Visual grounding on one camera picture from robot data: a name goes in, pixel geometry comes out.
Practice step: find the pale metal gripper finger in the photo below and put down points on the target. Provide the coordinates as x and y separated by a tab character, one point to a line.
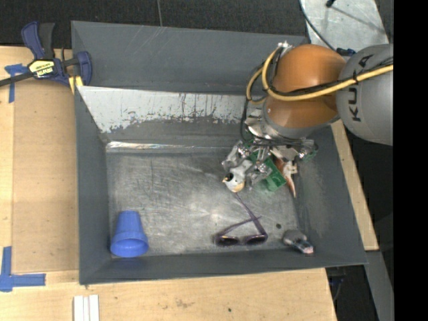
258	175
232	159

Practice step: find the white and tan toy bird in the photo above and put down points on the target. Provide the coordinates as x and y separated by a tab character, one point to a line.
234	182

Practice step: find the orange and white toy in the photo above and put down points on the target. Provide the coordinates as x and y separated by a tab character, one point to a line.
290	176

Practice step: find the purple sunglasses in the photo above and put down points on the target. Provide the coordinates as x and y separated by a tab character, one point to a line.
245	237

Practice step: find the grey metal bin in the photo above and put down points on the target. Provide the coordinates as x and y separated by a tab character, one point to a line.
174	192

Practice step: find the grey toy mouse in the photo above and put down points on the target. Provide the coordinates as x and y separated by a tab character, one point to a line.
296	240

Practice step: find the blue plastic cup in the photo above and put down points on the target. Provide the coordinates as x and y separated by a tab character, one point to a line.
129	234

